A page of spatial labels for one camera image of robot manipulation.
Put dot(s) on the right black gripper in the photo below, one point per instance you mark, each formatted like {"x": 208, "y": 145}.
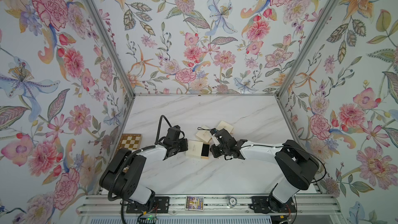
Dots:
{"x": 213, "y": 151}

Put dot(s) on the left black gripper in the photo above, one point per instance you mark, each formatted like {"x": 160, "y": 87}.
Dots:
{"x": 184, "y": 142}

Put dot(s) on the cream drawer jewelry box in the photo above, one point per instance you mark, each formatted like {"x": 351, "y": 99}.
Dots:
{"x": 198, "y": 150}

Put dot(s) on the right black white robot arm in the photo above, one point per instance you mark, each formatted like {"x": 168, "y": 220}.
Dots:
{"x": 297, "y": 165}

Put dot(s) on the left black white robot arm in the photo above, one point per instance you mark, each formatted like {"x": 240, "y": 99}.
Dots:
{"x": 122, "y": 176}

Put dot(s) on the far cream jewelry box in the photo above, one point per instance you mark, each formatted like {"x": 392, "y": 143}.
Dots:
{"x": 224, "y": 125}

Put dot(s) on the middle cream jewelry box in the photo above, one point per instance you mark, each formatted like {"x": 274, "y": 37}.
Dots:
{"x": 204, "y": 134}

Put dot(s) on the wooden chessboard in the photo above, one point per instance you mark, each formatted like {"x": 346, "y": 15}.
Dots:
{"x": 130, "y": 141}

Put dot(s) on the round silver knob on rail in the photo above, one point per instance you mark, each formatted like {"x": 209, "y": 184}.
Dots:
{"x": 232, "y": 202}

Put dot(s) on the colourful card on rail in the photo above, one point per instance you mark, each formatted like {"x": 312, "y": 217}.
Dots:
{"x": 194, "y": 203}

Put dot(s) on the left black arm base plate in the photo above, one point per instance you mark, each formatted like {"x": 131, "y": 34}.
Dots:
{"x": 156, "y": 204}

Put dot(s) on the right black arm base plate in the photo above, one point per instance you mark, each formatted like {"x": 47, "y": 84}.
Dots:
{"x": 267, "y": 204}

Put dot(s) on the aluminium front rail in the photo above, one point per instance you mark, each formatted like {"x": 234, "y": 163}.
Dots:
{"x": 306, "y": 204}

